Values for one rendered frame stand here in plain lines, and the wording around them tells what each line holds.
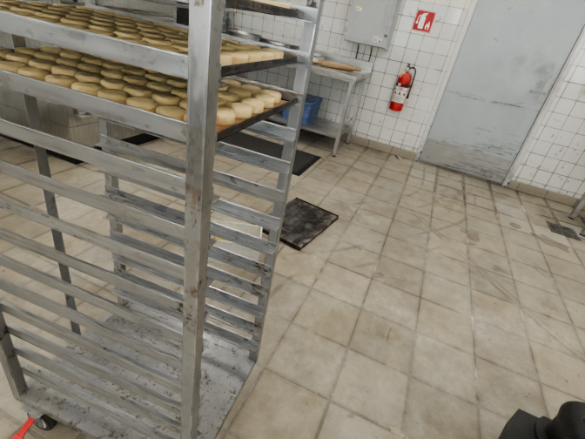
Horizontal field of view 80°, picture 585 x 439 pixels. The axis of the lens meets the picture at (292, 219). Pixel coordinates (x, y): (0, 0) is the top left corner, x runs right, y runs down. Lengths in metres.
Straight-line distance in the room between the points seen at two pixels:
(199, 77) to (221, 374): 1.14
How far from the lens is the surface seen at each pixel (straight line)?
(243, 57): 0.68
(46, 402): 1.46
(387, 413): 1.68
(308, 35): 0.90
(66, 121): 3.14
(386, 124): 4.67
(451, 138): 4.68
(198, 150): 0.52
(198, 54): 0.49
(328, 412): 1.59
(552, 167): 4.86
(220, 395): 1.39
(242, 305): 1.29
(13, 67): 0.85
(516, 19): 4.61
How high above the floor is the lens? 1.32
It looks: 30 degrees down
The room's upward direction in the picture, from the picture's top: 11 degrees clockwise
